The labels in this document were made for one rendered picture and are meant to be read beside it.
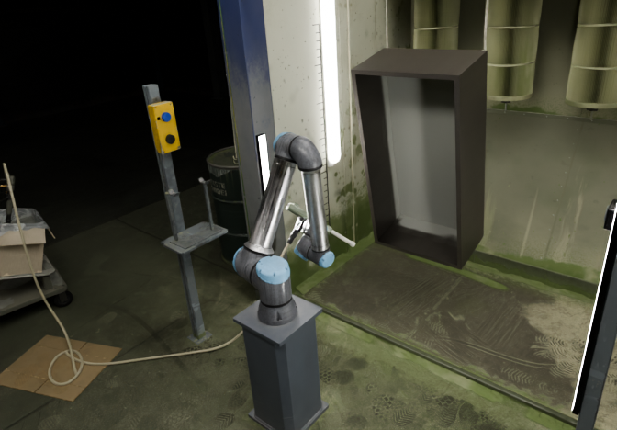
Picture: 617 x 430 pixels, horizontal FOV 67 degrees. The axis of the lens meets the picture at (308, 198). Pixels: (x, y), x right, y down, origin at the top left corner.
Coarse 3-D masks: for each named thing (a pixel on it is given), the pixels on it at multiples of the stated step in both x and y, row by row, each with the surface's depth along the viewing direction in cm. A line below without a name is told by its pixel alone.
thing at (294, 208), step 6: (294, 204) 273; (288, 210) 273; (294, 210) 271; (300, 210) 272; (300, 216) 273; (306, 216) 274; (294, 228) 275; (330, 228) 278; (294, 234) 273; (330, 234) 278; (336, 234) 280; (288, 240) 273; (342, 240) 282; (348, 240) 283
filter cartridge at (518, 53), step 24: (504, 0) 299; (528, 0) 294; (504, 24) 304; (528, 24) 301; (504, 48) 309; (528, 48) 307; (504, 72) 316; (528, 72) 314; (504, 96) 320; (528, 96) 321
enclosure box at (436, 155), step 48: (384, 48) 268; (384, 96) 281; (432, 96) 266; (480, 96) 240; (384, 144) 293; (432, 144) 284; (480, 144) 255; (384, 192) 307; (432, 192) 304; (480, 192) 273; (384, 240) 313; (432, 240) 303; (480, 240) 294
